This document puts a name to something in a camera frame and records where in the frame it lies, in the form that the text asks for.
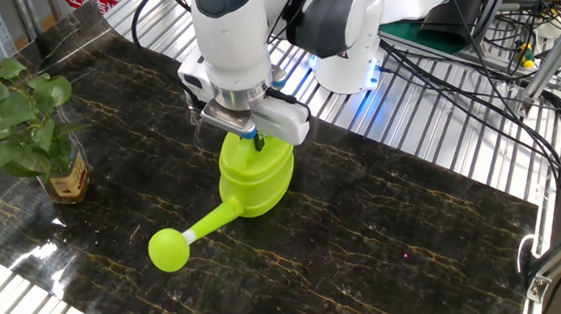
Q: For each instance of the white cloth sheet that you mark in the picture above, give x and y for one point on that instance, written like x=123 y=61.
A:
x=414 y=3

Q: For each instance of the dark marble pattern mat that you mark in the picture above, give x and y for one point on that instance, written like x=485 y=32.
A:
x=341 y=222

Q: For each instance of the lime green watering can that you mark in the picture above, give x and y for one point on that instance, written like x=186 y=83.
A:
x=257 y=179

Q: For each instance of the silver blue-tipped camera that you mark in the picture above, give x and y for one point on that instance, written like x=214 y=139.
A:
x=279 y=77
x=227 y=120

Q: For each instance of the black pouch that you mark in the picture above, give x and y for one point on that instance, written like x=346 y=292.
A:
x=455 y=13

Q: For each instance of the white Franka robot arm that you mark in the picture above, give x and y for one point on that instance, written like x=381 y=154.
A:
x=236 y=45

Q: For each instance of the yellow green screwdriver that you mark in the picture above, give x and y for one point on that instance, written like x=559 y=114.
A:
x=527 y=57

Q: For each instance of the aluminium diagonal post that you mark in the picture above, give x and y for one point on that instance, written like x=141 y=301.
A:
x=553 y=52

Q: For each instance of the glass bottle with label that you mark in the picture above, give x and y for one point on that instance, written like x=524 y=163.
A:
x=69 y=186

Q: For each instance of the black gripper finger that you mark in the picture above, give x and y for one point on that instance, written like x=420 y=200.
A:
x=259 y=142

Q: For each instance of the green leafy plant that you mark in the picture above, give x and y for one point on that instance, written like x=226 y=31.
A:
x=16 y=112

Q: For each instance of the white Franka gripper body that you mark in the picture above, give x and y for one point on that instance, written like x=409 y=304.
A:
x=283 y=121

